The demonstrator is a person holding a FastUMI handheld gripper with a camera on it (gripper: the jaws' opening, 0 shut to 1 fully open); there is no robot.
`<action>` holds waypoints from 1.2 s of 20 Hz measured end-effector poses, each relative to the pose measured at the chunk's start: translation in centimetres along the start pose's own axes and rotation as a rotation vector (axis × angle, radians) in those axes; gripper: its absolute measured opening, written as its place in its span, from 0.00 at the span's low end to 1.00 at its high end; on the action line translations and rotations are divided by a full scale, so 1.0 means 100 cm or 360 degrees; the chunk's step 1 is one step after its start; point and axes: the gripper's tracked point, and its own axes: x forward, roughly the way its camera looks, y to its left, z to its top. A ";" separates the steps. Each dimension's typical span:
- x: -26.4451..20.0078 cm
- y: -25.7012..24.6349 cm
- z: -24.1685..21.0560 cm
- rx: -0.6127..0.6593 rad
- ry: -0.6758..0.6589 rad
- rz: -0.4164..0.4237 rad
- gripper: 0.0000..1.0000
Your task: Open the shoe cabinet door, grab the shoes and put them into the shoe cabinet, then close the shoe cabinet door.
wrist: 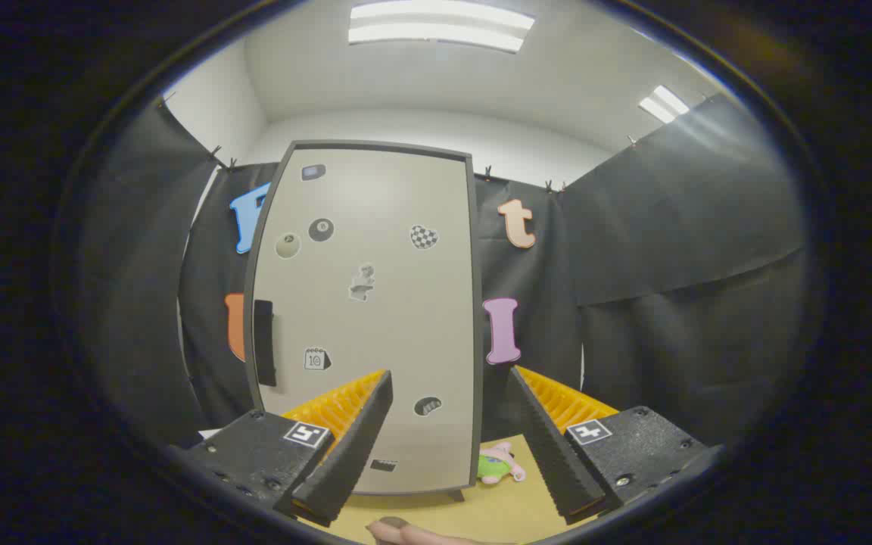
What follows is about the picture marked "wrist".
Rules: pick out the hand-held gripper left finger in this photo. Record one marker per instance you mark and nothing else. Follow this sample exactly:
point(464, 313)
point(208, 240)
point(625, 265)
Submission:
point(353, 454)

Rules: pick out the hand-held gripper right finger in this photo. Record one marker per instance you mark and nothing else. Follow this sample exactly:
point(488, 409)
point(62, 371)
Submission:
point(549, 454)

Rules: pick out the beige shoe cabinet door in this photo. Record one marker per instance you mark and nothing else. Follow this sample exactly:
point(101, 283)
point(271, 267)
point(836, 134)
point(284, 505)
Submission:
point(390, 341)

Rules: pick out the grey shoe cabinet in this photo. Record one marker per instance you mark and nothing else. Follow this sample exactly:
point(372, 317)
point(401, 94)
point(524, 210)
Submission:
point(477, 303)

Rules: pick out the pink and green plush toy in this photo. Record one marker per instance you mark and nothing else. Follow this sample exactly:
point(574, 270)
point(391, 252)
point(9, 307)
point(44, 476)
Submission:
point(493, 465)

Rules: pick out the black backdrop cloth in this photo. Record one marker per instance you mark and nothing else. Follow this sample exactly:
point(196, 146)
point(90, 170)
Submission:
point(671, 265)

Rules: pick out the small ceiling light panel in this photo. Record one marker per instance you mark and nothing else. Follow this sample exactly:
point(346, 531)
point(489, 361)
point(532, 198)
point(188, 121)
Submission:
point(663, 104)

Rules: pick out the large ceiling light panel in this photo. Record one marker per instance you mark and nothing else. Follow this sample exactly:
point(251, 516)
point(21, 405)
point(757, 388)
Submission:
point(440, 24)

